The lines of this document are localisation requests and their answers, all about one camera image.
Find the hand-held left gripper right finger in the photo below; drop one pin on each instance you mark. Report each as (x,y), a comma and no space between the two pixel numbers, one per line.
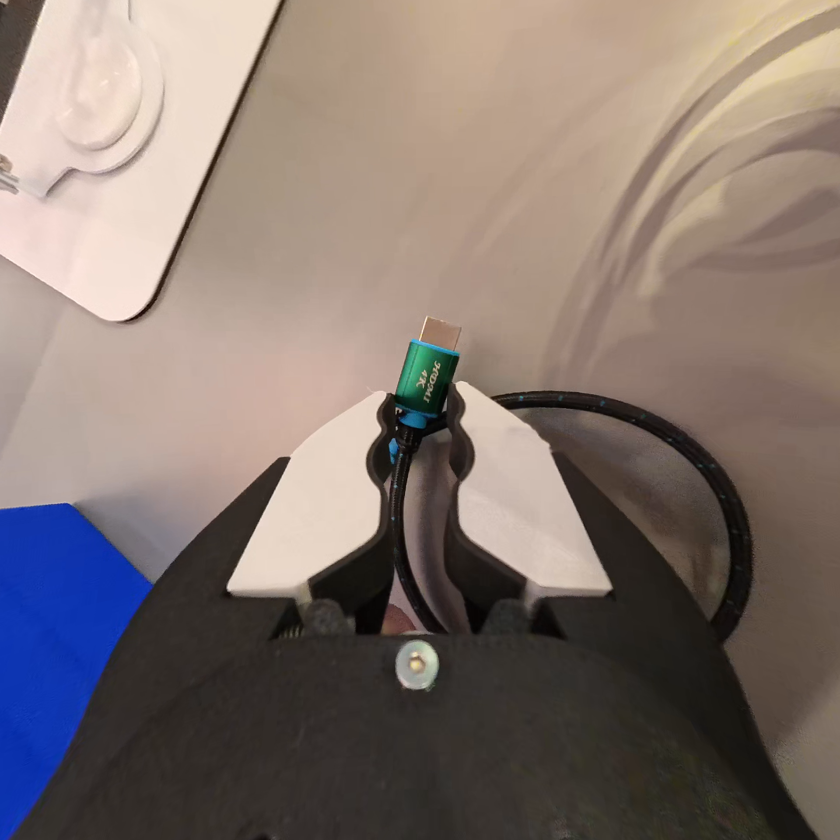
(525,518)

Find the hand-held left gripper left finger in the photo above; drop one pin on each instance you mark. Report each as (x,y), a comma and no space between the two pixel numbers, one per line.
(308,525)

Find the blue plastic bin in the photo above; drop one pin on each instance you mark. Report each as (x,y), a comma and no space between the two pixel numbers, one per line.
(52,623)

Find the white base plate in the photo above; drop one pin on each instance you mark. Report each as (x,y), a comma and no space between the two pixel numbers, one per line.
(164,197)

